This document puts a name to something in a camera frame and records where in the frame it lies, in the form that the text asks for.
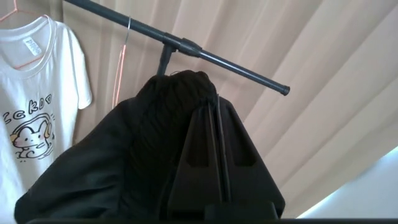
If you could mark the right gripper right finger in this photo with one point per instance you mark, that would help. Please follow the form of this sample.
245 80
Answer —
252 183

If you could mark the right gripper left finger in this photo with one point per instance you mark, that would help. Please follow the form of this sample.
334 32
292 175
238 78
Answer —
196 183

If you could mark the black garment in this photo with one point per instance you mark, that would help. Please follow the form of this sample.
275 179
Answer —
124 149

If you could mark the pink clothes hanger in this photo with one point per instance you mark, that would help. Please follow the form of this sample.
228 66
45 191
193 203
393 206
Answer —
28 63
119 74

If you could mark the white printed t-shirt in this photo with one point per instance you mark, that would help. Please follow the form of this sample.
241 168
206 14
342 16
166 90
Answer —
37 93

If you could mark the black clothes rack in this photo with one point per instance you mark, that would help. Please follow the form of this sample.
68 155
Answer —
146 28

